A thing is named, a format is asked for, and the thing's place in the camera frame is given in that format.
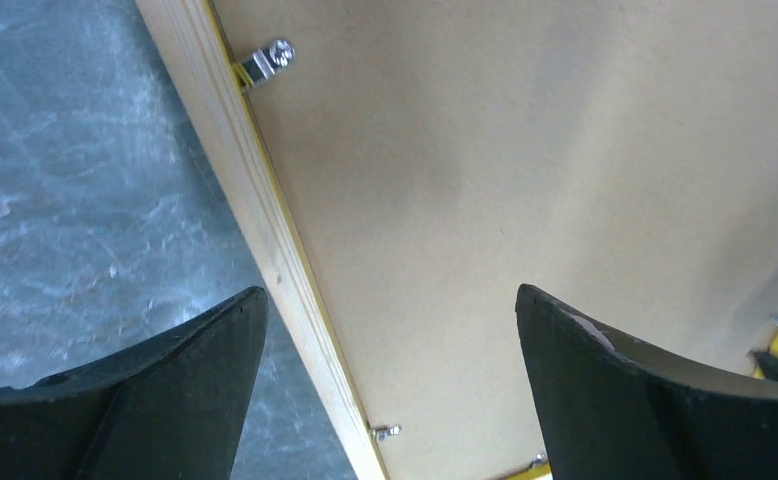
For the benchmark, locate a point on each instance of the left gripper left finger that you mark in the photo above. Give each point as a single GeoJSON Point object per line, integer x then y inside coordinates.
{"type": "Point", "coordinates": [170, 407]}

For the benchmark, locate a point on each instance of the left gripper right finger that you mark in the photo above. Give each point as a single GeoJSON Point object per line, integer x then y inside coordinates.
{"type": "Point", "coordinates": [613, 406]}

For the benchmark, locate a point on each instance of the brown cardboard backing board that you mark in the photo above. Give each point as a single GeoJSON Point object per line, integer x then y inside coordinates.
{"type": "Point", "coordinates": [437, 155]}

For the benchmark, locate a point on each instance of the wooden picture frame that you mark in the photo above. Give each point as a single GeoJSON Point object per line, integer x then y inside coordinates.
{"type": "Point", "coordinates": [192, 43]}

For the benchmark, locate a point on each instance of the metal frame retaining clip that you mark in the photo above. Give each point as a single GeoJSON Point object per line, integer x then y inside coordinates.
{"type": "Point", "coordinates": [264, 63]}
{"type": "Point", "coordinates": [380, 434]}

